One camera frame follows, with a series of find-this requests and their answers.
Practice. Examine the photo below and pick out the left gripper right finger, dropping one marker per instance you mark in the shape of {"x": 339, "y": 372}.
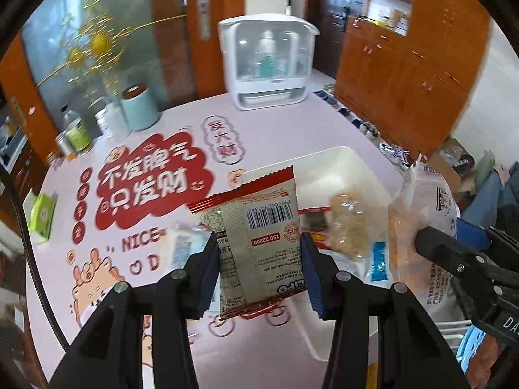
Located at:
{"x": 412, "y": 351}

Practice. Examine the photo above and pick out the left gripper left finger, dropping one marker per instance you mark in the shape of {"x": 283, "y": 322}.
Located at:
{"x": 107, "y": 352}

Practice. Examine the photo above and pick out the clear bag of cakes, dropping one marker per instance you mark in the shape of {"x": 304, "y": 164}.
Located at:
{"x": 423, "y": 214}

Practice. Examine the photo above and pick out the red white chips packet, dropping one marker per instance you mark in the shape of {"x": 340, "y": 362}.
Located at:
{"x": 258, "y": 232}

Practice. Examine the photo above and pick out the blue small snack packet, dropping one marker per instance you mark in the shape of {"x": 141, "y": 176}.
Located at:
{"x": 378, "y": 270}

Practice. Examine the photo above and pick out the large light blue snack bag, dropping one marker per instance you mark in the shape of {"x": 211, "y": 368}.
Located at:
{"x": 177, "y": 243}

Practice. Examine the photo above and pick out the person's right hand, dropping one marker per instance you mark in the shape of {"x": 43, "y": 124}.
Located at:
{"x": 479, "y": 369}

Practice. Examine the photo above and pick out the cardboard box on floor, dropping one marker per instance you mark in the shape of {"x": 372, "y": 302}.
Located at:
{"x": 455, "y": 164}

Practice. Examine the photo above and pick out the pink printed tablecloth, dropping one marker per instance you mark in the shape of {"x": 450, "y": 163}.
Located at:
{"x": 113, "y": 202}

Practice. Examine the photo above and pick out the white plastic storage bin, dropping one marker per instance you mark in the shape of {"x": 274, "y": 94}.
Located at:
{"x": 323, "y": 174}

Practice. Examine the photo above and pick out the green tissue box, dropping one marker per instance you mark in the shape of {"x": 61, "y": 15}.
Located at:
{"x": 39, "y": 211}

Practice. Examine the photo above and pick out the clear bottle with green label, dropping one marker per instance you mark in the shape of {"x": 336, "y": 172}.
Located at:
{"x": 75, "y": 130}

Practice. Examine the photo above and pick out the small metal can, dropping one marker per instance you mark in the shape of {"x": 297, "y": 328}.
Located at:
{"x": 66, "y": 147}

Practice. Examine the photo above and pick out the white squeeze wash bottle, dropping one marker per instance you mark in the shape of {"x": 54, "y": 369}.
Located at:
{"x": 110, "y": 119}

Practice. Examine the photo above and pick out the teal canister with brown lid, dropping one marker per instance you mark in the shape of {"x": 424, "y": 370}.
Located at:
{"x": 139, "y": 107}

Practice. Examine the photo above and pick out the white cosmetics organizer box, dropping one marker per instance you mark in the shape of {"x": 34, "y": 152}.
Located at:
{"x": 267, "y": 59}

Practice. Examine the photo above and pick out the wooden cabinet wall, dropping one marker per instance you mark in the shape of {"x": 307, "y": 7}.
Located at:
{"x": 413, "y": 87}

